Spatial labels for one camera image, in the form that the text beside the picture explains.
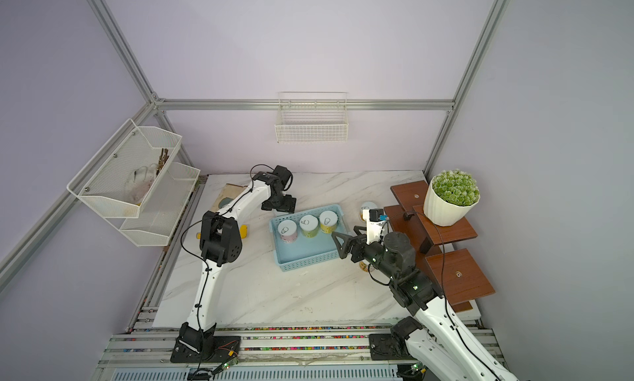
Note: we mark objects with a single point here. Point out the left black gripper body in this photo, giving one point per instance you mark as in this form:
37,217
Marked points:
281,203

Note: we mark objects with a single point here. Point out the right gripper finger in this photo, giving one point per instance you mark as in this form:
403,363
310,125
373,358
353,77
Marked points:
345,244
360,231

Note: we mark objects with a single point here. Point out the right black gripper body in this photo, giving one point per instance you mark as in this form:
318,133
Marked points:
375,254

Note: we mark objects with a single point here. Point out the pink label can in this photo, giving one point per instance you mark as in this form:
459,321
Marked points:
287,230

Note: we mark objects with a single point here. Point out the yellow label can front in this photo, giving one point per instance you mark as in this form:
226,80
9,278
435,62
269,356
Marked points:
328,221

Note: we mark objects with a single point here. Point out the light blue plastic basket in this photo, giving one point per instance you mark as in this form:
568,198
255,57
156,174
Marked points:
305,251

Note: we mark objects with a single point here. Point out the green label can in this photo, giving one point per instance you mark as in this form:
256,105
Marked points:
309,226

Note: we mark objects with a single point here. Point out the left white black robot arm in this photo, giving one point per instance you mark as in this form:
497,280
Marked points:
221,243

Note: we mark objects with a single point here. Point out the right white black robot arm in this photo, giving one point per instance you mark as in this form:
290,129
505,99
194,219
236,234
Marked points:
433,333

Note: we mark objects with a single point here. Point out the orange label can front right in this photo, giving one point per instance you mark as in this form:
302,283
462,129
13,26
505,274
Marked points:
364,267

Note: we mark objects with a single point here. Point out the orange label can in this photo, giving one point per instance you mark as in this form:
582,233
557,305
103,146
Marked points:
364,267
368,205

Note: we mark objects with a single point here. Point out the orange label can back right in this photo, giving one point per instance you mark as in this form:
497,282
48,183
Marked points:
368,205

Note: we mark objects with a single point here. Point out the yellow plastic scoop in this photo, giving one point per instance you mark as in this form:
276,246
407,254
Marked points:
243,232

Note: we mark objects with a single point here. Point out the brown wooden stepped shelf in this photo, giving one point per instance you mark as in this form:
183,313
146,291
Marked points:
456,270

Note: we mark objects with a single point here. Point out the white pot green plant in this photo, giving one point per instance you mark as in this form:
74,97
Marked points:
450,197

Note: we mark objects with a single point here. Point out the brown dried twig in rack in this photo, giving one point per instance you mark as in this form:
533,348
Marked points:
162,160

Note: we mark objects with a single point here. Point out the clear glass item in rack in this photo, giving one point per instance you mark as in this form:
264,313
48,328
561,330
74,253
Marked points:
138,184

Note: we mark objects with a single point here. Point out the white two-tier mesh rack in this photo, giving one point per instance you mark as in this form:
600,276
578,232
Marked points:
100,184

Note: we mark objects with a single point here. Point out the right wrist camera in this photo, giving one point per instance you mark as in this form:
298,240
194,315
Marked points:
376,222

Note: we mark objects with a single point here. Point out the white wire wall basket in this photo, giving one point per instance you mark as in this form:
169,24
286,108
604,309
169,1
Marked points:
303,125

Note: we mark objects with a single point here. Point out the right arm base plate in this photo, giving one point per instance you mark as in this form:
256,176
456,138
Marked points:
388,347

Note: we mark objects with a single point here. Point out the aluminium frame rail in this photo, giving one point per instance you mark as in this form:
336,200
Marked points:
275,104

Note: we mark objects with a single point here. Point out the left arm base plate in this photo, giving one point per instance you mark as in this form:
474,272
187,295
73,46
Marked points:
215,349

